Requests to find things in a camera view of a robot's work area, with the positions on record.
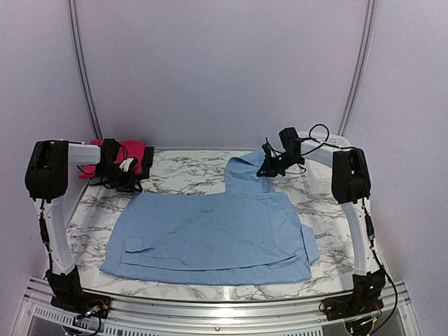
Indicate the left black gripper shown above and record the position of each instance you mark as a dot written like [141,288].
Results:
[128,185]

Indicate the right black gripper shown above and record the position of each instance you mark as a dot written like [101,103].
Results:
[270,170]

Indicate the magenta t-shirt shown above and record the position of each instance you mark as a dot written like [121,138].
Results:
[112,154]

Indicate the light blue shirt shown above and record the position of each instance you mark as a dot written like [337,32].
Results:
[249,234]

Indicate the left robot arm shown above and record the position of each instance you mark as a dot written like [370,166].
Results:
[46,180]

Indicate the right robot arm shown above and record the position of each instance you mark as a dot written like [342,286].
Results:
[350,186]

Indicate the white plastic laundry basket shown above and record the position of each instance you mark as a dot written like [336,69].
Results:
[318,161]

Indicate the folded black garment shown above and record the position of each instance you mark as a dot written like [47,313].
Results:
[147,162]

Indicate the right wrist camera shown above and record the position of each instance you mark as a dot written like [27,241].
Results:
[270,152]

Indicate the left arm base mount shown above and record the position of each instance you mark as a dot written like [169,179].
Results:
[82,305]

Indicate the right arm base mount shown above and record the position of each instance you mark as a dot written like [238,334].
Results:
[350,308]

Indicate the left wall aluminium profile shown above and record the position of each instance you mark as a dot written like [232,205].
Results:
[75,30]

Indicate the wall aluminium profile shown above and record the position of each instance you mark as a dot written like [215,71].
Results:
[360,65]
[75,30]

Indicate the right wall aluminium profile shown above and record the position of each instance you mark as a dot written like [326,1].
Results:
[360,65]

